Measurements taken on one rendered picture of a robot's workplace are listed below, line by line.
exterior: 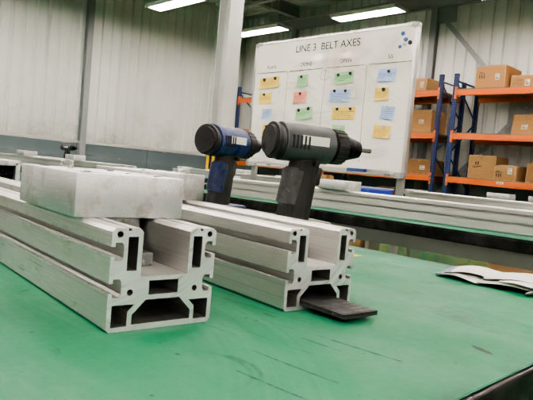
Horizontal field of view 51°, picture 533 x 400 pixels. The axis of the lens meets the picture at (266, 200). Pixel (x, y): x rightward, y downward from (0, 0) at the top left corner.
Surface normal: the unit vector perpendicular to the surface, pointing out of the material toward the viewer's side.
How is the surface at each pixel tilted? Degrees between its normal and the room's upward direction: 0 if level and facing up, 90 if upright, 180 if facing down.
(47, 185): 90
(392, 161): 90
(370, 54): 90
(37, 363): 0
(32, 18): 90
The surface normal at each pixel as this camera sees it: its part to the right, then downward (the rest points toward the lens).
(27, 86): 0.70, 0.10
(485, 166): -0.68, -0.05
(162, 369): 0.09, -0.99
